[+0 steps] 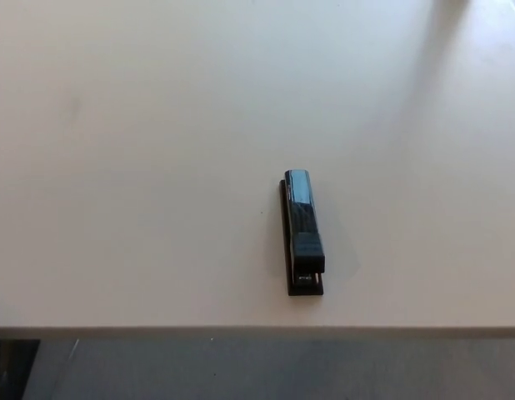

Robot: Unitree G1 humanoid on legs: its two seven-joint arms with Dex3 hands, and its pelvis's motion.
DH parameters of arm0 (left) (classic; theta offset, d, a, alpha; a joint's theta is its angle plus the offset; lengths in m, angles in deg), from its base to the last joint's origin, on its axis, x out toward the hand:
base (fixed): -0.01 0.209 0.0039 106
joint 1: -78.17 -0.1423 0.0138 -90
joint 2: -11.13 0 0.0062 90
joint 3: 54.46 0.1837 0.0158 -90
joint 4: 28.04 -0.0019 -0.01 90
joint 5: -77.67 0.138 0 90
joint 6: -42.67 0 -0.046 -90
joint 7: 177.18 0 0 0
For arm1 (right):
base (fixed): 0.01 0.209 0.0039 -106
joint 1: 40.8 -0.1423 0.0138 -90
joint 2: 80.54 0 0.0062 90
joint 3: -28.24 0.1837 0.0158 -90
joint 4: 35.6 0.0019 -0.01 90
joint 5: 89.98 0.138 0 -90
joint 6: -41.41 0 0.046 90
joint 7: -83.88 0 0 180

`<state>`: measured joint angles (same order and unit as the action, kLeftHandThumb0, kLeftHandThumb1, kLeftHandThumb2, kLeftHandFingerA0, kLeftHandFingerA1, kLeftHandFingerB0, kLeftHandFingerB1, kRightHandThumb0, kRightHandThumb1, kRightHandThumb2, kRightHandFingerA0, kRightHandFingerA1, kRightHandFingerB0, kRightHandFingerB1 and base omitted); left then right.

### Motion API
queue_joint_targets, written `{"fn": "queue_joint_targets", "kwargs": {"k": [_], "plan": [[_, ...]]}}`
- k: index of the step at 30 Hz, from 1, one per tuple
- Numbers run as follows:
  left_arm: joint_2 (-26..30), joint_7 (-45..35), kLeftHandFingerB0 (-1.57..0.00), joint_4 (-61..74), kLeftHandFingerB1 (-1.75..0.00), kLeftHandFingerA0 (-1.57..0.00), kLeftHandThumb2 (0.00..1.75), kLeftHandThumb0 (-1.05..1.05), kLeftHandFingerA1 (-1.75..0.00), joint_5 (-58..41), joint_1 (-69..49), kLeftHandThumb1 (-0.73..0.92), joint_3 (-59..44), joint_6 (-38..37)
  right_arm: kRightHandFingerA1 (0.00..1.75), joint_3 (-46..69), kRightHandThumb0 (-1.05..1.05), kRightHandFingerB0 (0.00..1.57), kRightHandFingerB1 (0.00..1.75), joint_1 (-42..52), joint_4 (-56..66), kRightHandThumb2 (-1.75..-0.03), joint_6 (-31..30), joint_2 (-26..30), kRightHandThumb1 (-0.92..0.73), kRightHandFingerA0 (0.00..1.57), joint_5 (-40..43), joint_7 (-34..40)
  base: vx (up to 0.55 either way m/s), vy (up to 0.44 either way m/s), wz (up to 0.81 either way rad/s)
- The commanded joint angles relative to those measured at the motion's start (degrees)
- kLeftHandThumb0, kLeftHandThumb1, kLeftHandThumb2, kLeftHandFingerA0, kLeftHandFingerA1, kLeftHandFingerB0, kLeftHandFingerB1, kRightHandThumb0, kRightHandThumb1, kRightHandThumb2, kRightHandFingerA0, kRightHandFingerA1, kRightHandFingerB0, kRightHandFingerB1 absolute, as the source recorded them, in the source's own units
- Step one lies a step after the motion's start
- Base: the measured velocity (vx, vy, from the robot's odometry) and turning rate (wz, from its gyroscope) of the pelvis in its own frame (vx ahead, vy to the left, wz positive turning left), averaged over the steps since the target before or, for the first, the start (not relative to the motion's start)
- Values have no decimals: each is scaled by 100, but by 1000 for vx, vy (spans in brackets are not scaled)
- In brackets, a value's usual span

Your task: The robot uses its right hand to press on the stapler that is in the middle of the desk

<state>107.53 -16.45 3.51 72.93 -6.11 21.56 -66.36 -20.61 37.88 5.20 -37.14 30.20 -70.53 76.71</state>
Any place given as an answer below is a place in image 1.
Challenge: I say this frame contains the black glossy stapler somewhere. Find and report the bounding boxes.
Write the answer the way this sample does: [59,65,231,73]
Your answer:
[278,167,327,298]

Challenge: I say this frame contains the black object under desk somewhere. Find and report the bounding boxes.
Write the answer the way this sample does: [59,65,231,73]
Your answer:
[0,339,42,400]

